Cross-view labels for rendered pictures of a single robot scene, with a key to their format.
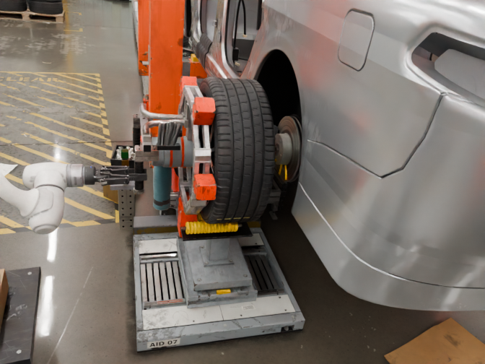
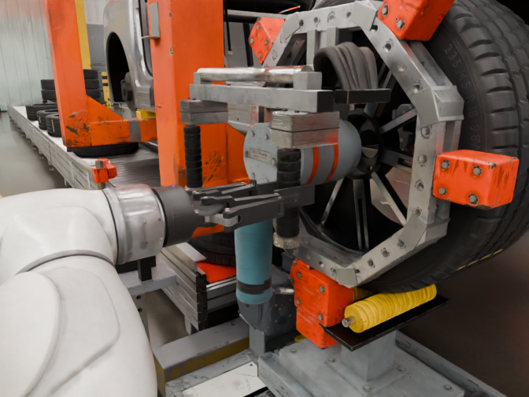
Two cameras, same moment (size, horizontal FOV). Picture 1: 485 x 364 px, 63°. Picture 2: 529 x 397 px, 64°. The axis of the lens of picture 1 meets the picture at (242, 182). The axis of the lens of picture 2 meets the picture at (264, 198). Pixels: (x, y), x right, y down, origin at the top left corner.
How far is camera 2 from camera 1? 120 cm
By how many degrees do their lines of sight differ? 19
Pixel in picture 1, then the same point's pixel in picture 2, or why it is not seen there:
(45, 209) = (99, 346)
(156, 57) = (180, 12)
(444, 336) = not seen: outside the picture
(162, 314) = not seen: outside the picture
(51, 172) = (63, 214)
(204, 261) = (361, 387)
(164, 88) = not seen: hidden behind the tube
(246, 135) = (515, 46)
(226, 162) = (510, 104)
